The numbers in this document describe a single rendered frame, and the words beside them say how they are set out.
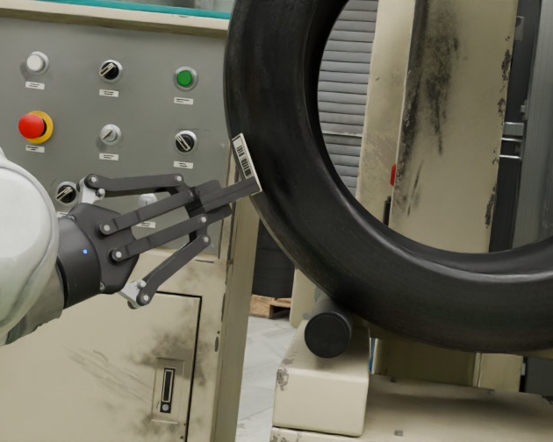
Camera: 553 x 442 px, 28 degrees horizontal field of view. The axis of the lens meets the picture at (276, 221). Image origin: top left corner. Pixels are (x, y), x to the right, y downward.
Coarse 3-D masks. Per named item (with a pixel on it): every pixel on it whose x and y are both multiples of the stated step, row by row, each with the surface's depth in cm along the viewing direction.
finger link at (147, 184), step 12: (84, 180) 97; (96, 180) 97; (108, 180) 98; (120, 180) 99; (132, 180) 99; (144, 180) 100; (156, 180) 101; (168, 180) 101; (180, 180) 102; (108, 192) 98; (120, 192) 99; (132, 192) 100; (144, 192) 102; (156, 192) 103
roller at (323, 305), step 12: (324, 300) 117; (312, 312) 111; (324, 312) 106; (336, 312) 107; (348, 312) 113; (312, 324) 105; (324, 324) 105; (336, 324) 105; (348, 324) 106; (312, 336) 105; (324, 336) 105; (336, 336) 105; (348, 336) 105; (312, 348) 105; (324, 348) 105; (336, 348) 105
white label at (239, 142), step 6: (234, 138) 109; (240, 138) 107; (234, 144) 110; (240, 144) 108; (240, 150) 109; (246, 150) 107; (240, 156) 110; (246, 156) 107; (240, 162) 111; (246, 162) 108; (252, 162) 107; (246, 168) 109; (252, 168) 107; (246, 174) 110; (252, 174) 107; (258, 180) 107; (258, 192) 108
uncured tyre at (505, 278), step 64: (256, 0) 108; (320, 0) 132; (256, 64) 107; (320, 64) 135; (256, 128) 108; (320, 128) 135; (320, 192) 106; (320, 256) 108; (384, 256) 106; (448, 256) 132; (512, 256) 132; (384, 320) 110; (448, 320) 107; (512, 320) 106
